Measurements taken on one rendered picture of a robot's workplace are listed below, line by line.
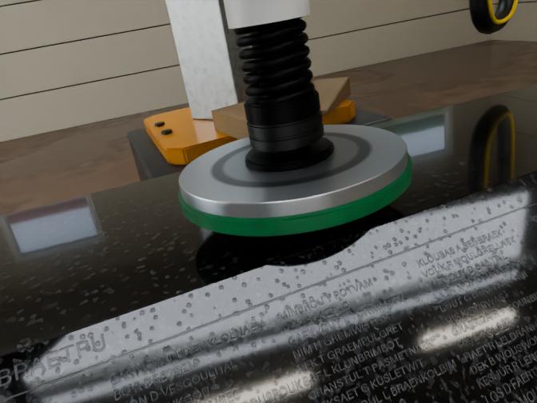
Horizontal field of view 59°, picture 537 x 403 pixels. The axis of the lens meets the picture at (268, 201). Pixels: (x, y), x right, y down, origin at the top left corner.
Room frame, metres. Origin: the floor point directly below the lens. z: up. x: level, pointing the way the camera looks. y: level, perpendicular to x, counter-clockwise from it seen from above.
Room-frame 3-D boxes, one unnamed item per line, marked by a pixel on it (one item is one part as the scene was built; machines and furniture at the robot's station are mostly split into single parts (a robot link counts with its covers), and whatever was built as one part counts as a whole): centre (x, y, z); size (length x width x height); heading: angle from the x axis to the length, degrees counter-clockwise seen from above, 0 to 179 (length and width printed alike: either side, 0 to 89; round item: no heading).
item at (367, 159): (0.43, -0.03, 0.90); 0.21 x 0.21 x 0.01
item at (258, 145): (0.43, -0.03, 0.93); 0.07 x 0.07 x 0.01
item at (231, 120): (1.07, 0.01, 0.81); 0.20 x 0.10 x 0.05; 25
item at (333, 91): (1.21, -0.18, 0.80); 0.20 x 0.10 x 0.05; 151
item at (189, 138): (1.32, 0.04, 0.76); 0.49 x 0.49 x 0.05; 17
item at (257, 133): (0.43, -0.03, 0.94); 0.07 x 0.07 x 0.01
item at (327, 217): (0.43, -0.03, 0.90); 0.22 x 0.22 x 0.04
